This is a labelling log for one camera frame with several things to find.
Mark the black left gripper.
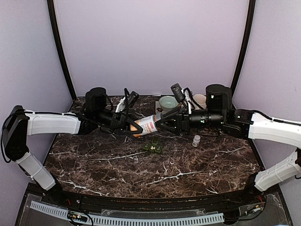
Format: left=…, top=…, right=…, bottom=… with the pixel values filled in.
left=95, top=108, right=148, bottom=135

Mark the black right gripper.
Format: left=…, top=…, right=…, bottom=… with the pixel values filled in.
left=156, top=105, right=225, bottom=136

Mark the orange grey-capped pill bottle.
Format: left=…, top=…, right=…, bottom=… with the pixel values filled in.
left=134, top=113, right=163, bottom=137

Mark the green pill organizer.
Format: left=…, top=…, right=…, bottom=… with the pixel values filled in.
left=142, top=137, right=163, bottom=154

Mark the small white pill bottle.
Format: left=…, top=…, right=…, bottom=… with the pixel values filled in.
left=192, top=135, right=201, bottom=147

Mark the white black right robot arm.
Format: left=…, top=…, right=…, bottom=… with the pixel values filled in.
left=156, top=84, right=301, bottom=204

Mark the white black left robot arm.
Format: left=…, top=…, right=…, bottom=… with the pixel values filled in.
left=0, top=87, right=143, bottom=205

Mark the plain teal ceramic bowl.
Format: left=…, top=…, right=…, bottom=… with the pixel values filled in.
left=159, top=96, right=178, bottom=112

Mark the floral square ceramic plate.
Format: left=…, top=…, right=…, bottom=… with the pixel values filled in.
left=155, top=101, right=181, bottom=113

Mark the cream floral ceramic mug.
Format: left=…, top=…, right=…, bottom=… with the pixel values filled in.
left=193, top=94, right=206, bottom=109

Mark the left circuit board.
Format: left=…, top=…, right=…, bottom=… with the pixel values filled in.
left=67, top=211, right=89, bottom=223

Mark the circuit board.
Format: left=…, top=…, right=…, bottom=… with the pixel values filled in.
left=67, top=211, right=89, bottom=223
left=245, top=205, right=264, bottom=215

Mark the right circuit board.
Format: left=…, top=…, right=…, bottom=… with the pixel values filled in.
left=245, top=205, right=264, bottom=215

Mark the white slotted cable duct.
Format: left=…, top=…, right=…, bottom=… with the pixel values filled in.
left=30, top=201, right=225, bottom=226

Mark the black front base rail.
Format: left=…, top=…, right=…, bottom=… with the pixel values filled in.
left=16, top=184, right=292, bottom=226

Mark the black right corner post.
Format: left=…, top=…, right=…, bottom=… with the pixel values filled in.
left=230, top=0, right=256, bottom=96

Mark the black corner post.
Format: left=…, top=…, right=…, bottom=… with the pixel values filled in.
left=230, top=0, right=256, bottom=96
left=47, top=0, right=77, bottom=101

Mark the black left corner post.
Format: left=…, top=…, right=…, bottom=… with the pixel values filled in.
left=47, top=0, right=77, bottom=101

